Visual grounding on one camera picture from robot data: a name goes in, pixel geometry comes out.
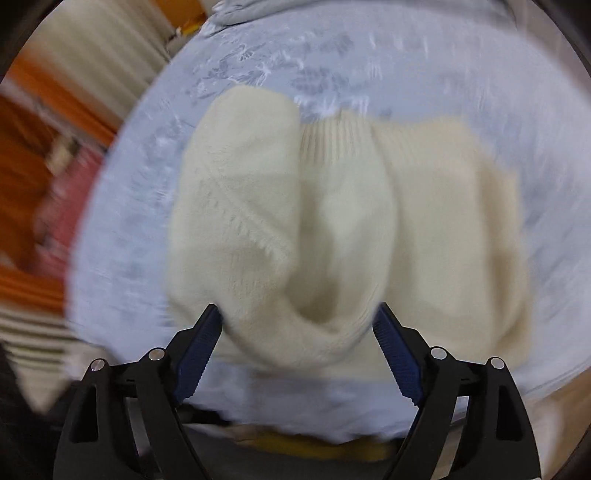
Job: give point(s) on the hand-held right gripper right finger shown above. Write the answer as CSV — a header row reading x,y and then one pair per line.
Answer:
x,y
397,364

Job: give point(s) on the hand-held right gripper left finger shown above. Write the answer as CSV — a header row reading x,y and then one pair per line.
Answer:
x,y
198,355

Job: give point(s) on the cream knitted cardigan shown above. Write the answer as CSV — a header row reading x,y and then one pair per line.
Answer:
x,y
323,221

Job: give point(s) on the striped cloth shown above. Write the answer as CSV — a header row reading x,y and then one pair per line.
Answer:
x,y
32,350

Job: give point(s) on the pink cloth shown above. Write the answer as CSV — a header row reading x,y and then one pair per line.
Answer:
x,y
69,203

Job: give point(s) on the bed with butterfly sheet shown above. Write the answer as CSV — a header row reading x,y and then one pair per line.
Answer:
x,y
415,69

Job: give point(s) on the white pleated curtain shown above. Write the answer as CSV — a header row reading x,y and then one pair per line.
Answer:
x,y
101,50

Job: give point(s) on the grey-blue duvet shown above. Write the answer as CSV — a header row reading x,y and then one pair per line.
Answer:
x,y
249,8

